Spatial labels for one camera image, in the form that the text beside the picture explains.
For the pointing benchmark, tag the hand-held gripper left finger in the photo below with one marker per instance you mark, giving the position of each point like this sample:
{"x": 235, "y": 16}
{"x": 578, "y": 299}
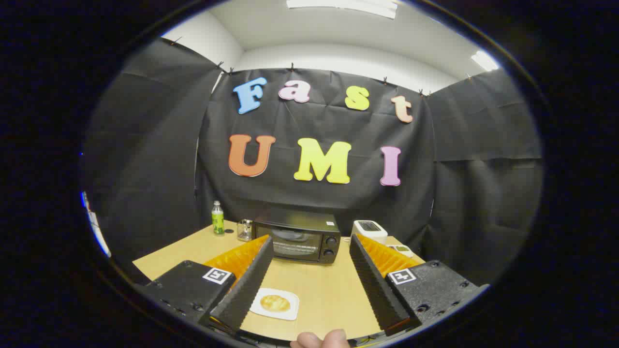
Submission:
{"x": 246, "y": 290}

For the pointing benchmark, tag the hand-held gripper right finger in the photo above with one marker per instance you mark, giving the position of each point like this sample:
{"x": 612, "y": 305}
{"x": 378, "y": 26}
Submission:
{"x": 379, "y": 290}

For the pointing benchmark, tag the golden bread roll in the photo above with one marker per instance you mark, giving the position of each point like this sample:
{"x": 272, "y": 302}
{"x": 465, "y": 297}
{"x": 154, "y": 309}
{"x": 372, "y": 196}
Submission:
{"x": 275, "y": 303}

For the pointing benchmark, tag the black toaster oven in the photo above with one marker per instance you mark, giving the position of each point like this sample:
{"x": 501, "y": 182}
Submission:
{"x": 300, "y": 223}

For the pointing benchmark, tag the white pop-up toaster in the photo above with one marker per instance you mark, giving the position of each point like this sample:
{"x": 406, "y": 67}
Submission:
{"x": 370, "y": 232}

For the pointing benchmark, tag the small white snack dish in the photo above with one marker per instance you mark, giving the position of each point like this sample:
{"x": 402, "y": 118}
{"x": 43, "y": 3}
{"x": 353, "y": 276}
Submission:
{"x": 402, "y": 250}

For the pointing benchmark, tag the white square plate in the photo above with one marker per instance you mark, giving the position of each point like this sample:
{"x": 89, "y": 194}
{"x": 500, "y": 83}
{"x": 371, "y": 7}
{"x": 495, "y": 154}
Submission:
{"x": 290, "y": 314}

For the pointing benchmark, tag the clear glass cup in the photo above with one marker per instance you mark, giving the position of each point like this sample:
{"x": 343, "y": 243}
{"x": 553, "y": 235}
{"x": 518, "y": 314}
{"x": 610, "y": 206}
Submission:
{"x": 244, "y": 231}

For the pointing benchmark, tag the green label drink bottle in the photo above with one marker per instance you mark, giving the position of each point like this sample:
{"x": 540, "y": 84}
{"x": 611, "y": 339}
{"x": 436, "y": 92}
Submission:
{"x": 218, "y": 222}

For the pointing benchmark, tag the small ceiling light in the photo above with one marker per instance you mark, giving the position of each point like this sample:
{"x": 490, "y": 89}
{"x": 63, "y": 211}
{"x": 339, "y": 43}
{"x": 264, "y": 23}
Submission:
{"x": 484, "y": 61}

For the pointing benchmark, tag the long ceiling light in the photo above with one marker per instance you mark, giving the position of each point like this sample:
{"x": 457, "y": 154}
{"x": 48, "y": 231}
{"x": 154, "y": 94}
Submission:
{"x": 343, "y": 6}

